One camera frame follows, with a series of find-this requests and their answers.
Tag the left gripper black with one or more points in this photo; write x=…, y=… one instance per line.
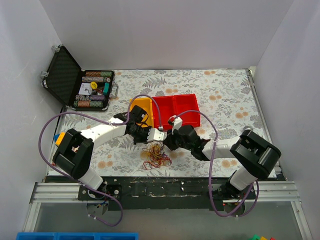
x=139, y=136

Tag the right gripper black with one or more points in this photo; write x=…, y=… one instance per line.
x=171, y=141

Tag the yellow plastic bin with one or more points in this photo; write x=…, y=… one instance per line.
x=147, y=105

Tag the red plastic bin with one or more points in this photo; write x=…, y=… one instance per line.
x=166, y=108
x=186, y=102

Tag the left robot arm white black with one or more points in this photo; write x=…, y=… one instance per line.
x=75, y=148

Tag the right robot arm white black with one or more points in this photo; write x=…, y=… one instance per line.
x=257, y=156

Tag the black silver microphone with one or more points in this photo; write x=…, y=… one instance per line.
x=247, y=128

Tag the black poker chip case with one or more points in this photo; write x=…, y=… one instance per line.
x=76, y=88

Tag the yellow toy brick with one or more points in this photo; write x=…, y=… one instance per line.
x=58, y=138

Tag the green red toy blocks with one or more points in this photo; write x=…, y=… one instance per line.
x=258, y=237

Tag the blue plastic tray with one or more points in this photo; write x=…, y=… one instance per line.
x=76, y=236

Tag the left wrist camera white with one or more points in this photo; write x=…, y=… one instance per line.
x=155, y=135

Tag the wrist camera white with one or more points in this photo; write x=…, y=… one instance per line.
x=155, y=135
x=175, y=122

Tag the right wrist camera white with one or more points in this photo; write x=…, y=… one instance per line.
x=175, y=122

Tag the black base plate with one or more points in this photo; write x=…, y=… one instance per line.
x=159, y=193

